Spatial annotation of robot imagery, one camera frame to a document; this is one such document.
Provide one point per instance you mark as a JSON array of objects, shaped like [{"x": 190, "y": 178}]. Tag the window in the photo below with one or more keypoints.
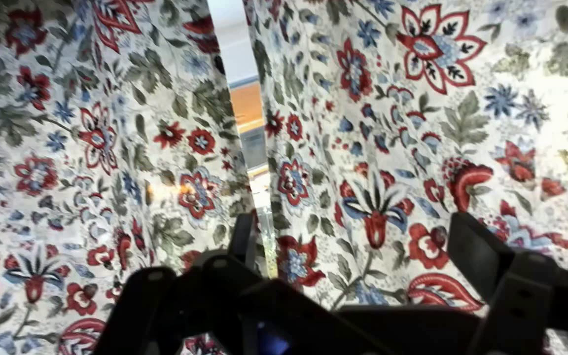
[{"x": 247, "y": 113}]

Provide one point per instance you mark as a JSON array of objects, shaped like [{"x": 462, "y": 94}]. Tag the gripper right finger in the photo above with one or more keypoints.
[{"x": 511, "y": 291}]

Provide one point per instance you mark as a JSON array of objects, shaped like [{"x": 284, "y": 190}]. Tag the floral curtain panel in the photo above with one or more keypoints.
[
  {"x": 91, "y": 162},
  {"x": 427, "y": 148}
]

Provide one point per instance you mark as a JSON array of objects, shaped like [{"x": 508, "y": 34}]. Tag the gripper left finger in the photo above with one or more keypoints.
[{"x": 205, "y": 296}]

